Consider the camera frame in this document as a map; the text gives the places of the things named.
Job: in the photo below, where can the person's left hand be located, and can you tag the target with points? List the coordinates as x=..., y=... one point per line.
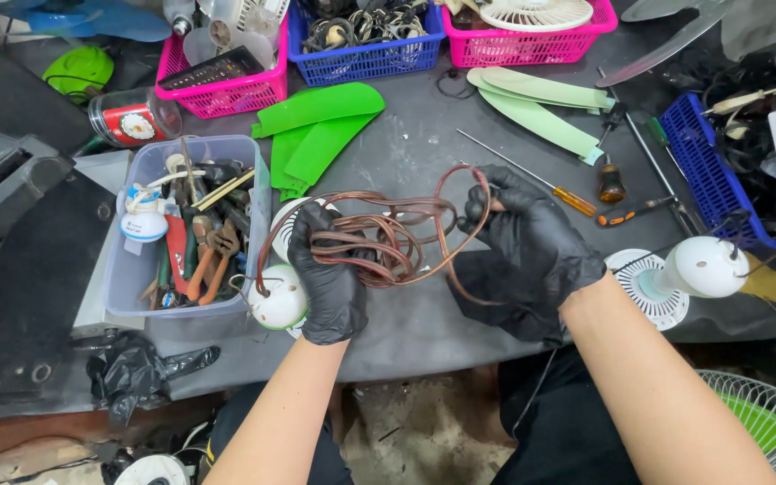
x=331, y=296

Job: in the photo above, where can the person's right hand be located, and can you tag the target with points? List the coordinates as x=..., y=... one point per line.
x=543, y=242

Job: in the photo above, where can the person's left fingers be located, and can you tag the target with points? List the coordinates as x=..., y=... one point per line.
x=310, y=226

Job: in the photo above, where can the person's right fingers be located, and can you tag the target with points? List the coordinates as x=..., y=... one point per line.
x=489, y=202

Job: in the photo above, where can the small white fan guard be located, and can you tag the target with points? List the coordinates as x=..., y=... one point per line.
x=283, y=226

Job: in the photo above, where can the small white fan motor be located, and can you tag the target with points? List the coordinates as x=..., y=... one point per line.
x=280, y=303

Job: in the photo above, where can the bright green fan blades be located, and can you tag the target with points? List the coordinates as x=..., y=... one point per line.
x=314, y=128

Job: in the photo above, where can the pale green fan blades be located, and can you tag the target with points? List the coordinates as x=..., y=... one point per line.
x=536, y=108

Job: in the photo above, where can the pink basket with fan parts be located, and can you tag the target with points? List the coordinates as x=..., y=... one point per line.
x=226, y=98

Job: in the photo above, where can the pink basket with white guard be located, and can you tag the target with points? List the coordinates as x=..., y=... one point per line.
x=523, y=47

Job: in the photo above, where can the long metal rod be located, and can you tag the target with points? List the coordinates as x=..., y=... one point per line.
x=651, y=165

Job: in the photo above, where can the white glue bottle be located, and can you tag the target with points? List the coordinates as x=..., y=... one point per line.
x=143, y=219

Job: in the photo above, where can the clear plastic tool bin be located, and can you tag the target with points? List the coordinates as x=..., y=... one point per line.
x=132, y=269

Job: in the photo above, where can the black remote control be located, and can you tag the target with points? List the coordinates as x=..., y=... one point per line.
x=216, y=67

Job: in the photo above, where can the clear jar with red label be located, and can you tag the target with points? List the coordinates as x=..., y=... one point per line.
x=135, y=121

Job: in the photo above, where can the blue plastic basket tray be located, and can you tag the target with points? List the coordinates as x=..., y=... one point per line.
x=704, y=168

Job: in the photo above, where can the white fan motor with guard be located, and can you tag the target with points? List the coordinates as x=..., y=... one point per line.
x=698, y=266

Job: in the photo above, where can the clear fan blade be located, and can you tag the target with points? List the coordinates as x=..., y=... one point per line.
x=664, y=44

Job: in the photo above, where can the black plastic bag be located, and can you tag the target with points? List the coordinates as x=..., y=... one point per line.
x=129, y=377

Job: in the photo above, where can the green round cap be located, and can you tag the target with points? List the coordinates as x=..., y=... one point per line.
x=78, y=71

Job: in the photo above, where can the white round fan base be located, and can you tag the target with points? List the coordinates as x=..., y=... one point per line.
x=152, y=471

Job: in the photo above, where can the black appliance casing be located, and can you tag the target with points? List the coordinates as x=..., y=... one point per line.
x=17, y=283

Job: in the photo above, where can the blue fan blade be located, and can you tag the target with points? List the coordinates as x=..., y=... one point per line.
x=91, y=20

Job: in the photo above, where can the white fan with green blade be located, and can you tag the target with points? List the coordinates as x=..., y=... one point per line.
x=765, y=421

